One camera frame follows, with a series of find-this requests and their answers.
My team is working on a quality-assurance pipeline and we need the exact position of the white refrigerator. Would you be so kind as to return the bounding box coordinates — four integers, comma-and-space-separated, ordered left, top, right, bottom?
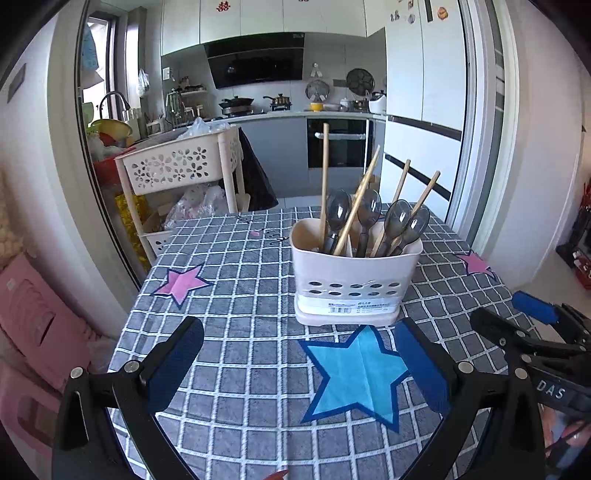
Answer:
380, 0, 467, 220

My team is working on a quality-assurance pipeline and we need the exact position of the beige perforated storage cart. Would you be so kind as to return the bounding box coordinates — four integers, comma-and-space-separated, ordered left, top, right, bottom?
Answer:
114, 126, 250, 264

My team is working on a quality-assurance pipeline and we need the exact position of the plain wooden chopstick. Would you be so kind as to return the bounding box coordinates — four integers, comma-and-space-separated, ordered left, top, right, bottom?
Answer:
370, 159, 411, 258

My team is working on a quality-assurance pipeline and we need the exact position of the black range hood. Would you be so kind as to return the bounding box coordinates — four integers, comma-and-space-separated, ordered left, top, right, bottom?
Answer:
204, 32, 305, 89

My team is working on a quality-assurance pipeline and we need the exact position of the black built-in oven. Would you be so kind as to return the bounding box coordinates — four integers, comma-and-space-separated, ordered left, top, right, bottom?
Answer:
307, 118, 374, 169

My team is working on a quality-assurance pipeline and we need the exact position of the right hand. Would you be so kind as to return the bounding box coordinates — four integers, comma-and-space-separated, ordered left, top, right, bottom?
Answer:
542, 406, 590, 479

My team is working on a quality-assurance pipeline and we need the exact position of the blue-tipped wooden chopstick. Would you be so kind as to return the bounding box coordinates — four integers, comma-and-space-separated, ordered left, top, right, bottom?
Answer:
334, 145, 381, 256

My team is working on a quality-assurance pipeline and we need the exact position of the black wok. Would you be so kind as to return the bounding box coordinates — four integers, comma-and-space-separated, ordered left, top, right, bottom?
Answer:
219, 96, 253, 116

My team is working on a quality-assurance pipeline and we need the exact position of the checked grey tablecloth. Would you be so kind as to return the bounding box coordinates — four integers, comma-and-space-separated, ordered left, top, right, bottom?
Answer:
108, 204, 541, 480

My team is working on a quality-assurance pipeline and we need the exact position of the white utensil caddy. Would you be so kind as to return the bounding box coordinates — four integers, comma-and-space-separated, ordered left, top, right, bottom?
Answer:
290, 218, 424, 327

